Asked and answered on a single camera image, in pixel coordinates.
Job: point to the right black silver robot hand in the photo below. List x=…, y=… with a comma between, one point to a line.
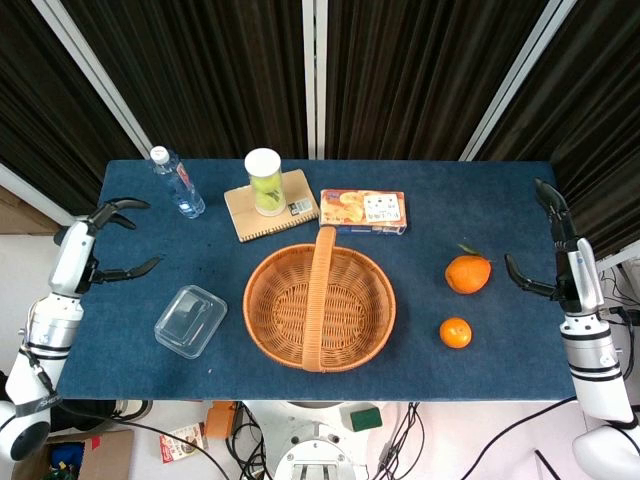
x=582, y=275

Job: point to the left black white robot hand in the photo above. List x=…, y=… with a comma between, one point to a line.
x=70, y=255

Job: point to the large orange with leaf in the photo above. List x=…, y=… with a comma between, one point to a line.
x=467, y=274

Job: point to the small orange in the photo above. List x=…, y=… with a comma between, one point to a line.
x=455, y=333

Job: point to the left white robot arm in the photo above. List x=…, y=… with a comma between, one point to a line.
x=47, y=330

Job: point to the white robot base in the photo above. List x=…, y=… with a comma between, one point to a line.
x=315, y=445

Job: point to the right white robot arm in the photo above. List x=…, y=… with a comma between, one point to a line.
x=592, y=360

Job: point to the clear plastic water bottle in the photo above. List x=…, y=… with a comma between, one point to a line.
x=179, y=187

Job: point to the clear plastic food container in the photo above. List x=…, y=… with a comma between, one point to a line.
x=190, y=321

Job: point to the blue table cloth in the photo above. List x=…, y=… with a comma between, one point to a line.
x=450, y=210

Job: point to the open cardboard box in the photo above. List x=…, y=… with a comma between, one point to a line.
x=107, y=452

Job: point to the tennis ball can white lid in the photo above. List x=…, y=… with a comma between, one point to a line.
x=265, y=185

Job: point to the small snack packet on floor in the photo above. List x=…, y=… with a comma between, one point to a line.
x=182, y=442

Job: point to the orange box under table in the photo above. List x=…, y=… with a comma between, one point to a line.
x=220, y=419

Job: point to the brown spiral notebook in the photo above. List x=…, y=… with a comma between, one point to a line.
x=295, y=212

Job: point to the orange snack box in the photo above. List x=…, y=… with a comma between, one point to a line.
x=362, y=210

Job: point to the green block on base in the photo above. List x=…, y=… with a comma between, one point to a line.
x=365, y=419

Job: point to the white partition post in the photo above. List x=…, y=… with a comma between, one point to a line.
x=90, y=70
x=515, y=80
x=315, y=75

